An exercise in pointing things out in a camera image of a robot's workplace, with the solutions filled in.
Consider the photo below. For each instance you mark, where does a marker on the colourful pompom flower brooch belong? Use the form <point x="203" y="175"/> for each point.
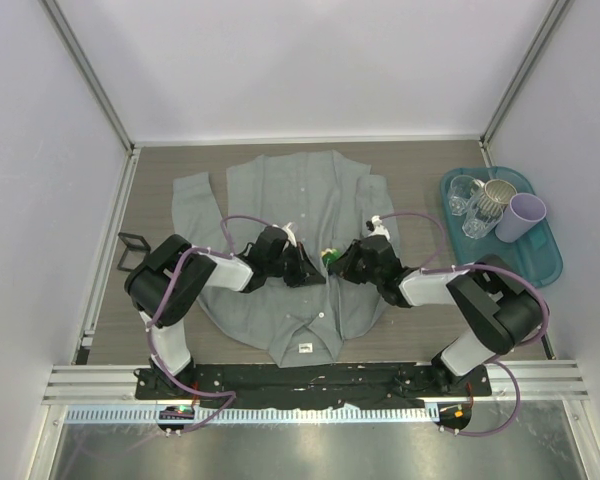
<point x="329" y="256"/>

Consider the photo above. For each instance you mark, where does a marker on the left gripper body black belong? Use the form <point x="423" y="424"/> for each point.
<point x="287" y="266"/>

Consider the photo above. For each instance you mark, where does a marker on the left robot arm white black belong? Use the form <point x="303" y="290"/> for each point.
<point x="165" y="285"/>

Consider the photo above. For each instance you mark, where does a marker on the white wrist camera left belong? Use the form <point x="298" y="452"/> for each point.
<point x="290" y="230"/>

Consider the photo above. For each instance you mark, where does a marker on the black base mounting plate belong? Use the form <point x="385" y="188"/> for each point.
<point x="261" y="386"/>

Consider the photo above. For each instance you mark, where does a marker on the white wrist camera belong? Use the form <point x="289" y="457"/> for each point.
<point x="376" y="227"/>
<point x="290" y="230"/>

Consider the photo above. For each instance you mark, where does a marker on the clear glass cup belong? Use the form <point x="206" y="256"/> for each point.
<point x="482" y="216"/>
<point x="461" y="190"/>

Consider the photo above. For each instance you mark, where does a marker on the clear glass cup rear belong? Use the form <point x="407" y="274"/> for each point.
<point x="461" y="190"/>

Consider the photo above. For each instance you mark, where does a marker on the metal cup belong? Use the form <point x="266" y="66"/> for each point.
<point x="493" y="197"/>

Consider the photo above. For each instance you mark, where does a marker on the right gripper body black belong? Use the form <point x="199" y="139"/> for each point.
<point x="360" y="273"/>

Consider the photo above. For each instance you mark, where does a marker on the clear glass cup front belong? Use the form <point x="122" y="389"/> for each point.
<point x="482" y="216"/>

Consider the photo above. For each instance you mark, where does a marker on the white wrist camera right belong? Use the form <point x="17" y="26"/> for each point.
<point x="376" y="227"/>

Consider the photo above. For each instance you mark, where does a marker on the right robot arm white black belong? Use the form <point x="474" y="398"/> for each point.
<point x="502" y="309"/>

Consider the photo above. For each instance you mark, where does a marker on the slotted cable duct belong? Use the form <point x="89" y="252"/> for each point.
<point x="167" y="414"/>

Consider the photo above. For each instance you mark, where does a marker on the small black frame stand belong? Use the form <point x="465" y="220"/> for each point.
<point x="134" y="244"/>

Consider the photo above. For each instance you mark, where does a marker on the grey button-up shirt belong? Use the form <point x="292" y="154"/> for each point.
<point x="329" y="198"/>

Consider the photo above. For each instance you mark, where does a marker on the lilac plastic cup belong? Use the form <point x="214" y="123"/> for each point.
<point x="524" y="211"/>

